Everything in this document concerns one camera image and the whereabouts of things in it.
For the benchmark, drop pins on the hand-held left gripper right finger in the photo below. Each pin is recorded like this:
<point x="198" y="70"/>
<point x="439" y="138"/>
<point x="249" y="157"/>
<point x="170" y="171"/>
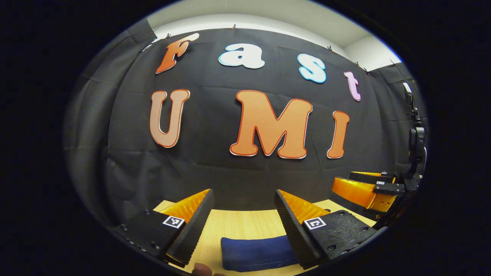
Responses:
<point x="293" y="230"/>

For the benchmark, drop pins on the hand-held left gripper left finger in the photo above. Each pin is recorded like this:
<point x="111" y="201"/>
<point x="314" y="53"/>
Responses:
<point x="195" y="230"/>

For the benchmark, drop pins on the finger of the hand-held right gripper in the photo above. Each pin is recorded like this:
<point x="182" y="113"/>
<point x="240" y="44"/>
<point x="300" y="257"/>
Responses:
<point x="368" y="177"/>
<point x="353" y="189"/>

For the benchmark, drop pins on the blue jeans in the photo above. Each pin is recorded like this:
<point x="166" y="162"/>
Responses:
<point x="257" y="253"/>

